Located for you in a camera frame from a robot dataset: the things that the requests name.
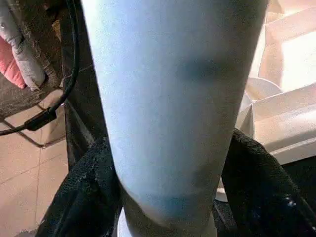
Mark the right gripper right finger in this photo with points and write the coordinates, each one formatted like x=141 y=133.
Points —
x=261 y=192

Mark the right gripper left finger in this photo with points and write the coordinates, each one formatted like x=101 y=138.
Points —
x=86 y=197

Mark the white plastic table top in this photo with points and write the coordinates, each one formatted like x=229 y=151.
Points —
x=284 y=118

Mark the white plastic table leg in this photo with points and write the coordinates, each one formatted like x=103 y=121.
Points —
x=172 y=98

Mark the black mat cloth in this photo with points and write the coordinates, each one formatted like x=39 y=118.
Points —
x=81 y=98

